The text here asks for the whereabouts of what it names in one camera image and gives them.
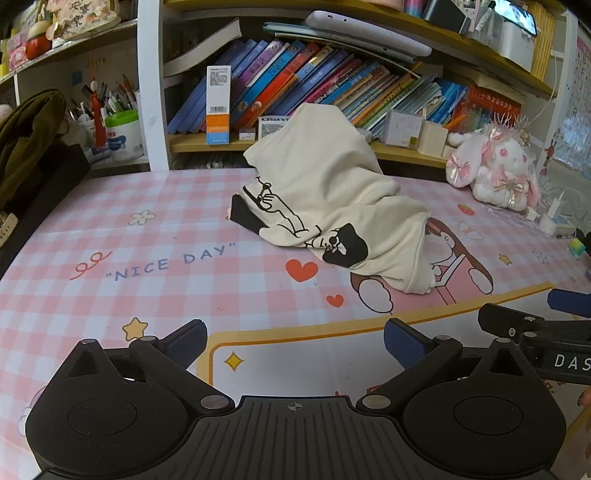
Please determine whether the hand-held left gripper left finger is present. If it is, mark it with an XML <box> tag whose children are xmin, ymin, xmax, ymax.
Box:
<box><xmin>58</xmin><ymin>319</ymin><xmax>235</xmax><ymax>415</ymax></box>

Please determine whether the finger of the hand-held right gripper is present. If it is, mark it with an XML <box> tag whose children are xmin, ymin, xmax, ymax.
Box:
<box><xmin>478</xmin><ymin>303</ymin><xmax>549</xmax><ymax>344</ymax></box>
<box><xmin>547</xmin><ymin>288</ymin><xmax>591</xmax><ymax>319</ymax></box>

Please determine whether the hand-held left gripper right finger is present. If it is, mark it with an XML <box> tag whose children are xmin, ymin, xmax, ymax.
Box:
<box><xmin>355</xmin><ymin>318</ymin><xmax>534</xmax><ymax>414</ymax></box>

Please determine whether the cream printed t-shirt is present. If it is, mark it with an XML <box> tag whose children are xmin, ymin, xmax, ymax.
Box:
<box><xmin>229</xmin><ymin>102</ymin><xmax>432</xmax><ymax>296</ymax></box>

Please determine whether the white power strip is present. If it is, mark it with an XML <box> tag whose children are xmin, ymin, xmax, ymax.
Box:
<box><xmin>538</xmin><ymin>215</ymin><xmax>578</xmax><ymax>237</ymax></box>

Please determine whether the pink checkered cartoon desk mat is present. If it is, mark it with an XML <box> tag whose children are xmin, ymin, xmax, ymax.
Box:
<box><xmin>0</xmin><ymin>166</ymin><xmax>591</xmax><ymax>480</ymax></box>

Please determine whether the white pink plush rabbit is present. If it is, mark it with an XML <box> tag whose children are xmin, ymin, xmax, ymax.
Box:
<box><xmin>445</xmin><ymin>121</ymin><xmax>541</xmax><ymax>212</ymax></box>

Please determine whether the cream pen holder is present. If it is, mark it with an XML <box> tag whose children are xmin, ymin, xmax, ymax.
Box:
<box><xmin>418</xmin><ymin>121</ymin><xmax>450</xmax><ymax>156</ymax></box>

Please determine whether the white wooden bookshelf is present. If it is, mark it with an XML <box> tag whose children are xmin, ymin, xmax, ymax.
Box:
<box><xmin>0</xmin><ymin>0</ymin><xmax>578</xmax><ymax>172</ymax></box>

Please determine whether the red thick dictionary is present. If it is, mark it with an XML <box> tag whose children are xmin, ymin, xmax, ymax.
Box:
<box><xmin>466</xmin><ymin>83</ymin><xmax>522</xmax><ymax>134</ymax></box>

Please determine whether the white wristwatch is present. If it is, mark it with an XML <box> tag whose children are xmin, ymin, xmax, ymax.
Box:
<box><xmin>0</xmin><ymin>211</ymin><xmax>19</xmax><ymax>247</ymax></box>

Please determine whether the white green pen pot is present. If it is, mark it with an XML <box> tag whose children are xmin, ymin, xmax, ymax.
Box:
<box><xmin>104</xmin><ymin>109</ymin><xmax>141</xmax><ymax>161</ymax></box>

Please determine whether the small white box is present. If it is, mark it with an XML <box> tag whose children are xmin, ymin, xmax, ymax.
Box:
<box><xmin>382</xmin><ymin>109</ymin><xmax>423</xmax><ymax>148</ymax></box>

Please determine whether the tall orange blue white box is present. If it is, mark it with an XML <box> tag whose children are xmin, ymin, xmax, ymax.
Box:
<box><xmin>206</xmin><ymin>65</ymin><xmax>232</xmax><ymax>145</ymax></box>

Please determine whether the bunch of pens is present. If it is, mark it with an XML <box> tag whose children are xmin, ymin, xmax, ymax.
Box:
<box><xmin>69</xmin><ymin>74</ymin><xmax>139</xmax><ymax>121</ymax></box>

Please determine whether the olive bag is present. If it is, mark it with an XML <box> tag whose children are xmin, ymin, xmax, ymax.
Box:
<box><xmin>0</xmin><ymin>90</ymin><xmax>68</xmax><ymax>213</ymax></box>

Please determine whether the white printer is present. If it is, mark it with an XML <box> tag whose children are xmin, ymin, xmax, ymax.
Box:
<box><xmin>480</xmin><ymin>7</ymin><xmax>539</xmax><ymax>72</ymax></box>

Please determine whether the row of colourful books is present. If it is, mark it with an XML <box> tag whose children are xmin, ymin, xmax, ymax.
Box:
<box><xmin>167</xmin><ymin>39</ymin><xmax>469</xmax><ymax>142</ymax></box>

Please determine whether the thick grey book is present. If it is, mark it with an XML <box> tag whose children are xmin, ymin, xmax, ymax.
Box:
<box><xmin>163</xmin><ymin>18</ymin><xmax>243</xmax><ymax>78</ymax></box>

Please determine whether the white tablet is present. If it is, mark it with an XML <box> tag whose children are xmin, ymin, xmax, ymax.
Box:
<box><xmin>304</xmin><ymin>10</ymin><xmax>433</xmax><ymax>57</ymax></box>

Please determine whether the floral paper decoration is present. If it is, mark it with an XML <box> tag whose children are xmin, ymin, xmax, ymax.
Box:
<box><xmin>46</xmin><ymin>0</ymin><xmax>122</xmax><ymax>41</ymax></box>

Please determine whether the cartoon wall sticker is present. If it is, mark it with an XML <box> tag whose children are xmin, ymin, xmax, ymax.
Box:
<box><xmin>541</xmin><ymin>141</ymin><xmax>557</xmax><ymax>177</ymax></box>

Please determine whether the pink alphabet wall poster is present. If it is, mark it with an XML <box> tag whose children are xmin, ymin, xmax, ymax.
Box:
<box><xmin>564</xmin><ymin>34</ymin><xmax>591</xmax><ymax>139</ymax></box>

